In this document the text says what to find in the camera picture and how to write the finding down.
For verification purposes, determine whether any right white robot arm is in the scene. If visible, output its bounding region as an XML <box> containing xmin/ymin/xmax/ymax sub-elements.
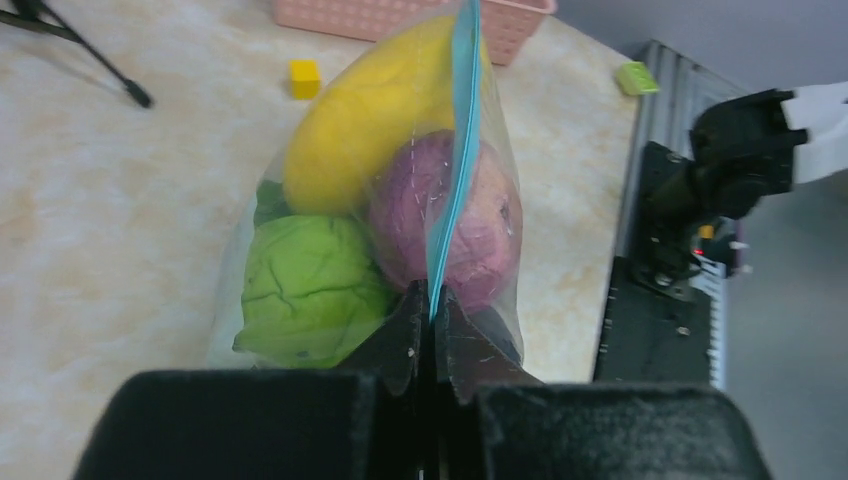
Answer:
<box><xmin>687</xmin><ymin>82</ymin><xmax>847</xmax><ymax>219</ymax></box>

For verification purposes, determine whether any green lime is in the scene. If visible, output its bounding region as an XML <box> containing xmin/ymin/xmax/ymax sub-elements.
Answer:
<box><xmin>233</xmin><ymin>215</ymin><xmax>397</xmax><ymax>368</ymax></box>

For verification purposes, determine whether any yellow cube block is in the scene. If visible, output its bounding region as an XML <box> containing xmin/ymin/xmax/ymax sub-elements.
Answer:
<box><xmin>289</xmin><ymin>59</ymin><xmax>322</xmax><ymax>100</ymax></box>

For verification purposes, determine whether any clear zip top bag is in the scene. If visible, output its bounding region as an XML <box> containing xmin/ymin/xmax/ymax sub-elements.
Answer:
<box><xmin>207</xmin><ymin>1</ymin><xmax>524</xmax><ymax>368</ymax></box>

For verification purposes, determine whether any green lego brick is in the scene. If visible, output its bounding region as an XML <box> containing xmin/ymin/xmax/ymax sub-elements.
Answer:
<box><xmin>614</xmin><ymin>61</ymin><xmax>660</xmax><ymax>96</ymax></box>

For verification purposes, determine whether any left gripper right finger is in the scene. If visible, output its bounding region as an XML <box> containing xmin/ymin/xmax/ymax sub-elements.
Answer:
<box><xmin>433</xmin><ymin>287</ymin><xmax>540</xmax><ymax>479</ymax></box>

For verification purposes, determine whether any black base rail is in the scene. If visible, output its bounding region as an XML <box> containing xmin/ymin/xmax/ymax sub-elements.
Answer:
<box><xmin>592</xmin><ymin>141</ymin><xmax>726</xmax><ymax>389</ymax></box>

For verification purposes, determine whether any green lettuce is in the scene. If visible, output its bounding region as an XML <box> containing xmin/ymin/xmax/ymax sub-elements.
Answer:
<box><xmin>253</xmin><ymin>179</ymin><xmax>292</xmax><ymax>228</ymax></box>

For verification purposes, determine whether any yellow banana piece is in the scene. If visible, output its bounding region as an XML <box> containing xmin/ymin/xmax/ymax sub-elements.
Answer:
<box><xmin>282</xmin><ymin>14</ymin><xmax>457</xmax><ymax>215</ymax></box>

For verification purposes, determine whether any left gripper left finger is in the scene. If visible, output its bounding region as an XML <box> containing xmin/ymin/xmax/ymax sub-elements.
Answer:
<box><xmin>337</xmin><ymin>281</ymin><xmax>431</xmax><ymax>479</ymax></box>

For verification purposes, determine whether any pink plastic basket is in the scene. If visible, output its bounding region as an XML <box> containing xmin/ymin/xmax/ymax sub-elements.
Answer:
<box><xmin>272</xmin><ymin>0</ymin><xmax>558</xmax><ymax>68</ymax></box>

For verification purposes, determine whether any purple onion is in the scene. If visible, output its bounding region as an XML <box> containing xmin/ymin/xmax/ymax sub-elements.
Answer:
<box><xmin>367</xmin><ymin>129</ymin><xmax>525</xmax><ymax>313</ymax></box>

